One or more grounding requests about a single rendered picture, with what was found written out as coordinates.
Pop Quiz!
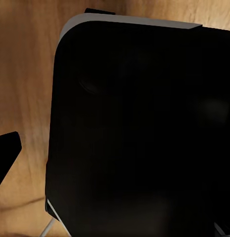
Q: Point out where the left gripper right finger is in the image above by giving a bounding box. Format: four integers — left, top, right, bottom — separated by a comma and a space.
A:
218, 131, 230, 166

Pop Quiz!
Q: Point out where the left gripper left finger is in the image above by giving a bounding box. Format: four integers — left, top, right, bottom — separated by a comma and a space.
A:
0, 131, 22, 184

